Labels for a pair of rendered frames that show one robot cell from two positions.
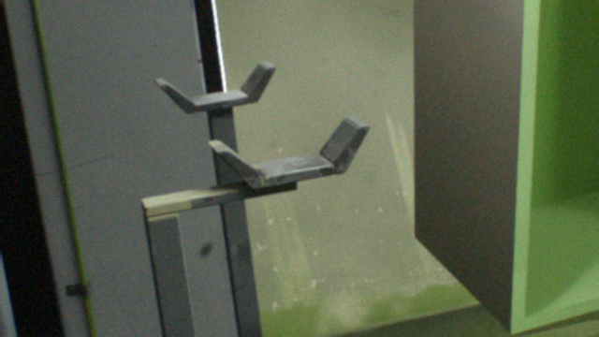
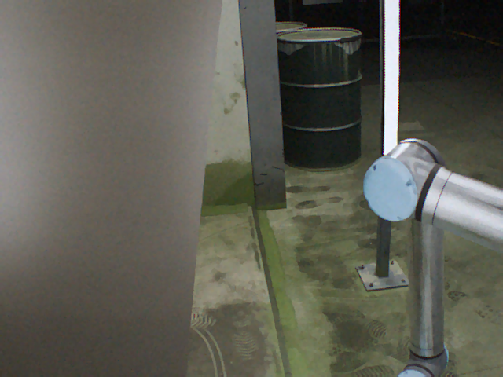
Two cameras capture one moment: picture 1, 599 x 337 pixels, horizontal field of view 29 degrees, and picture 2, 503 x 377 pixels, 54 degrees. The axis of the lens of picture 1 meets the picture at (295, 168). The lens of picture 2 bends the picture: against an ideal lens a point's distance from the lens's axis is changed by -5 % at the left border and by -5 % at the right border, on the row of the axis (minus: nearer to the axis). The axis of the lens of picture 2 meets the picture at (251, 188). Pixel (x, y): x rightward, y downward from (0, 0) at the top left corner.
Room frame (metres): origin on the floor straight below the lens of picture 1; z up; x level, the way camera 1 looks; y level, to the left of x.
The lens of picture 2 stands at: (1.47, 0.12, 1.35)
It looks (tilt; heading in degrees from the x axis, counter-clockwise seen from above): 24 degrees down; 280
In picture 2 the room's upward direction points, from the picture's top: 5 degrees counter-clockwise
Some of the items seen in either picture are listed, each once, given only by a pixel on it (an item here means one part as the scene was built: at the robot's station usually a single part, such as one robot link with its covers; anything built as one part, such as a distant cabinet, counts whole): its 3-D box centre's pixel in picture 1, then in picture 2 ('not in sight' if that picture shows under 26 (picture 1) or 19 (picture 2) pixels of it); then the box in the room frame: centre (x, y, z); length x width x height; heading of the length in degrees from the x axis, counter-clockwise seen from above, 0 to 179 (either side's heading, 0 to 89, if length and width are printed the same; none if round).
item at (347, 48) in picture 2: not in sight; (320, 97); (1.54, -3.36, 0.44); 0.59 x 0.58 x 0.89; 117
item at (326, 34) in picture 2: not in sight; (317, 36); (1.54, -3.37, 0.86); 0.54 x 0.54 x 0.01
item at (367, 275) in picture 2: not in sight; (382, 275); (1.25, -1.85, 0.01); 0.20 x 0.20 x 0.01; 13
